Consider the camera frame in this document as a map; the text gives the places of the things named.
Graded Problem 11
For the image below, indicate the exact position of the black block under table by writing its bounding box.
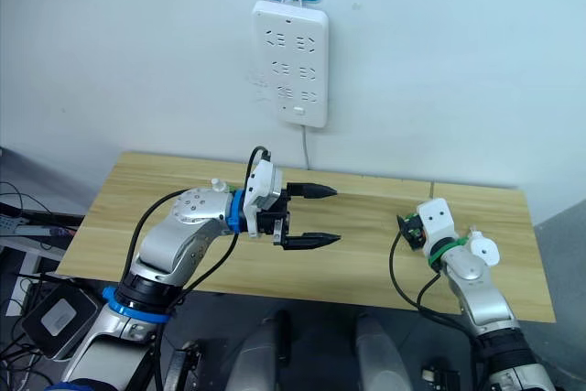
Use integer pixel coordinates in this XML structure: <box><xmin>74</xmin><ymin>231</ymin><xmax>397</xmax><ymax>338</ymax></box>
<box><xmin>419</xmin><ymin>362</ymin><xmax>461</xmax><ymax>391</ymax></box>
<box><xmin>163</xmin><ymin>338</ymin><xmax>205</xmax><ymax>391</ymax></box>

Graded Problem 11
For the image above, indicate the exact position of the white wall power strip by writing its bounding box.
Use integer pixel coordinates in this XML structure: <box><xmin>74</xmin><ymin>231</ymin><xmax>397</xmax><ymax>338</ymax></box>
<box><xmin>250</xmin><ymin>0</ymin><xmax>331</xmax><ymax>130</ymax></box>

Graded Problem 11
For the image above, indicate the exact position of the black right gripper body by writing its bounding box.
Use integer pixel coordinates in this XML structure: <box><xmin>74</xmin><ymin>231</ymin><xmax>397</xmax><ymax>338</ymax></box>
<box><xmin>395</xmin><ymin>212</ymin><xmax>426</xmax><ymax>253</ymax></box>

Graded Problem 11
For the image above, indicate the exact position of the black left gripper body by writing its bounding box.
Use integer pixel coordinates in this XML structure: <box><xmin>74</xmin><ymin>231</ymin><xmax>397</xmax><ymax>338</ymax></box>
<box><xmin>255</xmin><ymin>192</ymin><xmax>293</xmax><ymax>248</ymax></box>

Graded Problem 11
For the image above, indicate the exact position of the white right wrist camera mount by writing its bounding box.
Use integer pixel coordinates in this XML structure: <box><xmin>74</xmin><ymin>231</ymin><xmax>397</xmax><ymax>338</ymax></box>
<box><xmin>415</xmin><ymin>197</ymin><xmax>460</xmax><ymax>258</ymax></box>

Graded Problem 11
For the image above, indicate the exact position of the grey rounded shell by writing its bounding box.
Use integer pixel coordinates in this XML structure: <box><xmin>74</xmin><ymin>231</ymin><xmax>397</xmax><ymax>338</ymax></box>
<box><xmin>224</xmin><ymin>310</ymin><xmax>293</xmax><ymax>391</ymax></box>
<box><xmin>354</xmin><ymin>312</ymin><xmax>414</xmax><ymax>391</ymax></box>

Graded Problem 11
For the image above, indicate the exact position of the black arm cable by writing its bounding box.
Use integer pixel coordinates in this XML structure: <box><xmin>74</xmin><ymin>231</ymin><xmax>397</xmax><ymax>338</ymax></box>
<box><xmin>120</xmin><ymin>146</ymin><xmax>275</xmax><ymax>391</ymax></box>
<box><xmin>388</xmin><ymin>229</ymin><xmax>480</xmax><ymax>335</ymax></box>

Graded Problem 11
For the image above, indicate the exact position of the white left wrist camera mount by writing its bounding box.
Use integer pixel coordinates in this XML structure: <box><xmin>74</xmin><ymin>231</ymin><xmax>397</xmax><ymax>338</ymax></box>
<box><xmin>241</xmin><ymin>159</ymin><xmax>288</xmax><ymax>239</ymax></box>

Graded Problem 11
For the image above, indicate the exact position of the dark equipment with cables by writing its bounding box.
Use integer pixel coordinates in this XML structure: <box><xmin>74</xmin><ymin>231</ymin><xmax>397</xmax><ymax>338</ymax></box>
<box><xmin>0</xmin><ymin>179</ymin><xmax>86</xmax><ymax>250</ymax></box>

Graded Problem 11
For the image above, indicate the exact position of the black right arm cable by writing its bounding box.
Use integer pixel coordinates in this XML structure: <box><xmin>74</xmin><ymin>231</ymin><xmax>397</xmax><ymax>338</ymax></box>
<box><xmin>388</xmin><ymin>229</ymin><xmax>480</xmax><ymax>335</ymax></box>

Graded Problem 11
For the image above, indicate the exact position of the black box with grey label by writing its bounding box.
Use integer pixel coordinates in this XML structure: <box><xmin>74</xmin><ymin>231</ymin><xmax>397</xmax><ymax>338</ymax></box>
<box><xmin>20</xmin><ymin>281</ymin><xmax>101</xmax><ymax>361</ymax></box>

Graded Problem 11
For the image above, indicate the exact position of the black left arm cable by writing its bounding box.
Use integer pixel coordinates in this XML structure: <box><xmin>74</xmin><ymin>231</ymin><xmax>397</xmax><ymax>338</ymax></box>
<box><xmin>120</xmin><ymin>146</ymin><xmax>275</xmax><ymax>391</ymax></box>

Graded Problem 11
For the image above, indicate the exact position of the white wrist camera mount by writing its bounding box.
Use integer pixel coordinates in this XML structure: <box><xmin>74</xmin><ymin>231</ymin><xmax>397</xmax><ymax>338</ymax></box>
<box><xmin>415</xmin><ymin>197</ymin><xmax>460</xmax><ymax>258</ymax></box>
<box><xmin>241</xmin><ymin>159</ymin><xmax>288</xmax><ymax>239</ymax></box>

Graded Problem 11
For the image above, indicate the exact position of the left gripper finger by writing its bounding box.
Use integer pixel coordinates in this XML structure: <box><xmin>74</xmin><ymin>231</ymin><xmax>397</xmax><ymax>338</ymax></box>
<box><xmin>282</xmin><ymin>231</ymin><xmax>343</xmax><ymax>253</ymax></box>
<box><xmin>287</xmin><ymin>182</ymin><xmax>339</xmax><ymax>202</ymax></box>

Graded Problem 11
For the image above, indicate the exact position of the white power strip cord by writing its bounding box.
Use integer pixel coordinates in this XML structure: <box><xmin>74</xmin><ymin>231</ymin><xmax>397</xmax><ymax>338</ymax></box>
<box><xmin>299</xmin><ymin>125</ymin><xmax>313</xmax><ymax>170</ymax></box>

